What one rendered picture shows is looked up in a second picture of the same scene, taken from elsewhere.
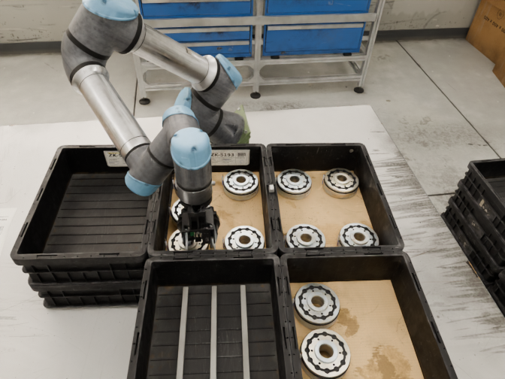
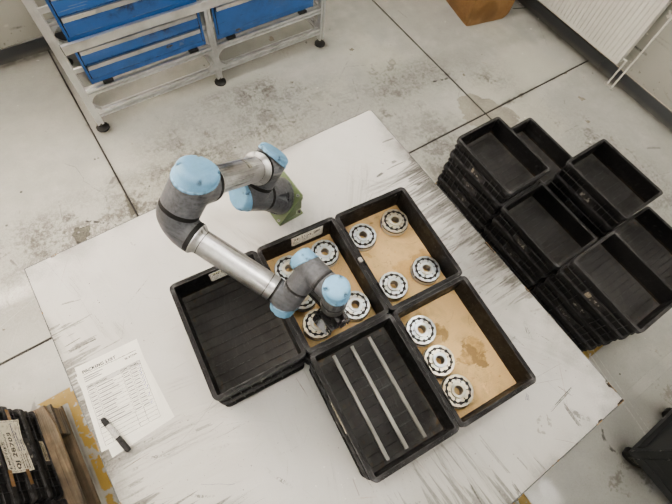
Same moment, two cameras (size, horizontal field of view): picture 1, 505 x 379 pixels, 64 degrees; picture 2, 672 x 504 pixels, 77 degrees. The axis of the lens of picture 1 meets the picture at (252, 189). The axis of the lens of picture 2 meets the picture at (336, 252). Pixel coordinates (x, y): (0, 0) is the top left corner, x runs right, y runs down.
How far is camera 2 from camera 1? 72 cm
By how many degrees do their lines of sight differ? 26
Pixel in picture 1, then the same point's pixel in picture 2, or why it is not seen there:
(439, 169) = (418, 118)
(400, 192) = (425, 198)
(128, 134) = (264, 280)
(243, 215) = not seen: hidden behind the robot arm
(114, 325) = (285, 395)
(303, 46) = (257, 17)
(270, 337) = (401, 363)
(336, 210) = (399, 248)
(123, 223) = (256, 325)
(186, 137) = (335, 288)
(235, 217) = not seen: hidden behind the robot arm
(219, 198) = not seen: hidden behind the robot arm
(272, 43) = (224, 23)
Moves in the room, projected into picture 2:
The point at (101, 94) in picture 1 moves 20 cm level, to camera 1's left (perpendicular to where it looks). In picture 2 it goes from (222, 254) to (149, 279)
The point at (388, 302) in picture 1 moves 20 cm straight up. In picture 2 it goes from (458, 307) to (480, 287)
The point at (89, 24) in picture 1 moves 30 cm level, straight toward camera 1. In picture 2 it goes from (189, 203) to (268, 280)
